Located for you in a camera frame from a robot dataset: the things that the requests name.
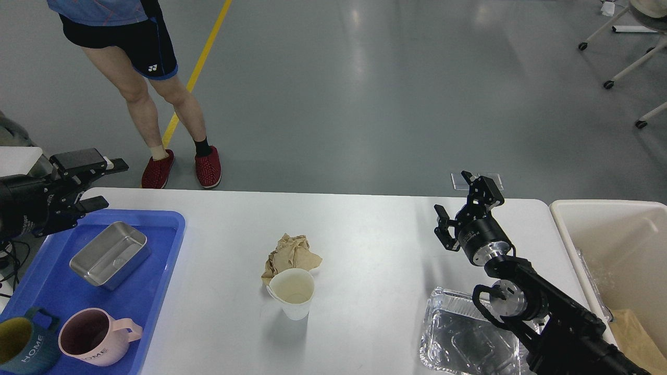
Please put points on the crumpled brown paper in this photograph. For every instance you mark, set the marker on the crumpled brown paper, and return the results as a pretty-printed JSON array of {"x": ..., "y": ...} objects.
[{"x": 290, "y": 252}]

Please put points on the standing person in shorts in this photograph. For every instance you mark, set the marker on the standing person in shorts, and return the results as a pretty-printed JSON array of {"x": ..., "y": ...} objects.
[{"x": 129, "y": 43}]

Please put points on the beige plastic bin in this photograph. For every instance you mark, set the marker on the beige plastic bin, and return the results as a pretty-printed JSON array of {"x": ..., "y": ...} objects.
[{"x": 618, "y": 250}]

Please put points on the aluminium foil tray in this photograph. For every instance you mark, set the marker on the aluminium foil tray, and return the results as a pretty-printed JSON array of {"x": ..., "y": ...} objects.
[{"x": 457, "y": 339}]

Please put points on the white side table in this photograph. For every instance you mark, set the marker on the white side table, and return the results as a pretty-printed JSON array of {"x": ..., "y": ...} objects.
[{"x": 18, "y": 159}]

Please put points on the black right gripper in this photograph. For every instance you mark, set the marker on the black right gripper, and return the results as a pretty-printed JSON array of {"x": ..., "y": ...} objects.
[{"x": 474, "y": 230}]

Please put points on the pink mug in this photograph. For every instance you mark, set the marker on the pink mug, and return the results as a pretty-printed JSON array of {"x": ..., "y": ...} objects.
[{"x": 93, "y": 336}]

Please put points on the white paper cup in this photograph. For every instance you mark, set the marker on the white paper cup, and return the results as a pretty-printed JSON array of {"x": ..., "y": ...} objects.
[{"x": 294, "y": 290}]

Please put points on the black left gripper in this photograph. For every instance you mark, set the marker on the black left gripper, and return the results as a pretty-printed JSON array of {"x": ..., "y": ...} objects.
[{"x": 32, "y": 205}]

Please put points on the dark blue yellow mug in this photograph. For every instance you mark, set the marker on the dark blue yellow mug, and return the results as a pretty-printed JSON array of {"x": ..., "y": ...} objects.
[{"x": 29, "y": 343}]

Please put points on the small steel tray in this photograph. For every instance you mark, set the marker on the small steel tray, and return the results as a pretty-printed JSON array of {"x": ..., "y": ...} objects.
[{"x": 112, "y": 256}]

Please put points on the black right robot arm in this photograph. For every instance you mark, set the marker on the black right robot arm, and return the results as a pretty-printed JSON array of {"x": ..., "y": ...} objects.
[{"x": 560, "y": 335}]

